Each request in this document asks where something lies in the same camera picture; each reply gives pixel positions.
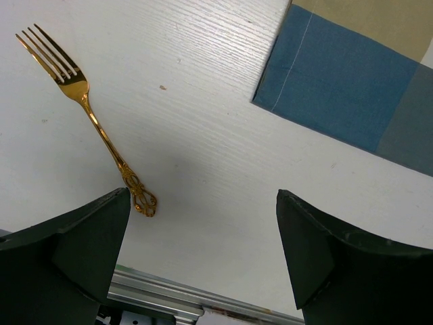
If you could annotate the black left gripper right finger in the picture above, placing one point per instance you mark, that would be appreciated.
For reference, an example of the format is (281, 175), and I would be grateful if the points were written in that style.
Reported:
(341, 274)

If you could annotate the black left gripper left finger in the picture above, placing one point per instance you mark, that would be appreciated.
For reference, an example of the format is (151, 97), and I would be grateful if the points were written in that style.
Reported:
(59, 271)

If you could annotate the blue yellow striped cloth placemat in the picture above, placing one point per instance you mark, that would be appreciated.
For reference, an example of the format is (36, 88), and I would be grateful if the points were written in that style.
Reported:
(359, 72)

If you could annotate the gold fork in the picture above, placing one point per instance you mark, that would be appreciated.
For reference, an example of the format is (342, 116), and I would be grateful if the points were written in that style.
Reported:
(68, 76)

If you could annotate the aluminium table edge rail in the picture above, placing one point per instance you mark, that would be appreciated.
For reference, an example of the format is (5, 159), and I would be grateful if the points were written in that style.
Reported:
(143, 290)

